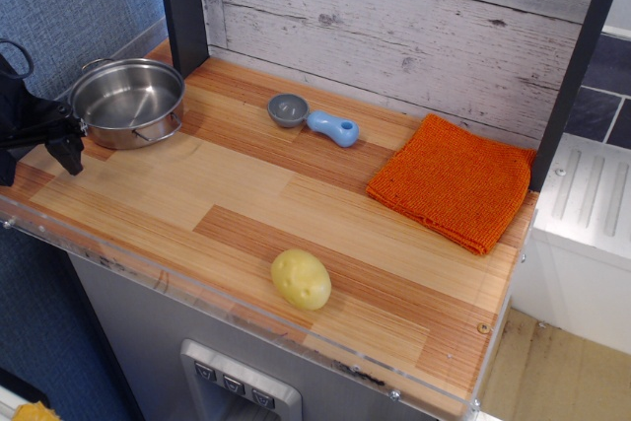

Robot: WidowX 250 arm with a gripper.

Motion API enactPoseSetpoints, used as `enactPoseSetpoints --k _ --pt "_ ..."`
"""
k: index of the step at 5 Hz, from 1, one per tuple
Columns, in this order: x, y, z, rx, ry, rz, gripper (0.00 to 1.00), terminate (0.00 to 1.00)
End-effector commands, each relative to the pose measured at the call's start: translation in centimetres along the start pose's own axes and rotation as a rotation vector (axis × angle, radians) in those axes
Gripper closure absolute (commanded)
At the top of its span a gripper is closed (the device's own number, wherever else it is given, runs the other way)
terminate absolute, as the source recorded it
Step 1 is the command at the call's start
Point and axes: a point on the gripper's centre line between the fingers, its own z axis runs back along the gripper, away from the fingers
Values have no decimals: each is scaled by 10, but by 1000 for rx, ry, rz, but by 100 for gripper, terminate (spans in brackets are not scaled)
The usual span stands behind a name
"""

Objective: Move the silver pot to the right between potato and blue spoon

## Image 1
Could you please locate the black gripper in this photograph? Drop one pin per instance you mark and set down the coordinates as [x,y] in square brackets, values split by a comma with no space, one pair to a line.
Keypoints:
[27,120]

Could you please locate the silver metal pot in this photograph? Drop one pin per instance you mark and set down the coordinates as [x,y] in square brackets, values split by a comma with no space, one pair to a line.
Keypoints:
[129,103]

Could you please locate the blue and grey toy spoon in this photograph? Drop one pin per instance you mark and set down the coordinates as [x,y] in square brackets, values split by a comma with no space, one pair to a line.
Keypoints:
[289,111]

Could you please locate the yellow toy potato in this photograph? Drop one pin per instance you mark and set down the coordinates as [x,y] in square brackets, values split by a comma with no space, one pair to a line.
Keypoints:
[301,279]

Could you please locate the clear acrylic edge guard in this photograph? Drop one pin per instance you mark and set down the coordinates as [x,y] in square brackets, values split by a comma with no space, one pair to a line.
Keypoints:
[411,316]

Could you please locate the yellow object bottom left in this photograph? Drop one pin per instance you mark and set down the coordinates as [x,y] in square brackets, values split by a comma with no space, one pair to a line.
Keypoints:
[34,412]

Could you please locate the silver dispenser panel with buttons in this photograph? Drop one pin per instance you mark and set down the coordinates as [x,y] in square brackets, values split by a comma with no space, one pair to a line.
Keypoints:
[223,388]

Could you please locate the orange knitted cloth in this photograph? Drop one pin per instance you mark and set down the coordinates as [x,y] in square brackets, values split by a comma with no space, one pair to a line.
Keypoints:
[465,187]

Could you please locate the white toy sink unit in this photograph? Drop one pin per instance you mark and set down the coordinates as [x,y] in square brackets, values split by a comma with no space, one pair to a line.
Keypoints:
[575,272]

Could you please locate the dark grey left post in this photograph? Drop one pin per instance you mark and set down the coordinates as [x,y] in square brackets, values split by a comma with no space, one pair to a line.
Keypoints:
[187,34]

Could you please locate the dark grey post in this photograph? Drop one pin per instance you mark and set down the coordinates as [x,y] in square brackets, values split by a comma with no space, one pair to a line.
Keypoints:
[570,86]
[187,34]

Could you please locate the dark grey right post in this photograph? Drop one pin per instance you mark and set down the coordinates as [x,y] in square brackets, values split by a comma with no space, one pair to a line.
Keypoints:
[570,86]

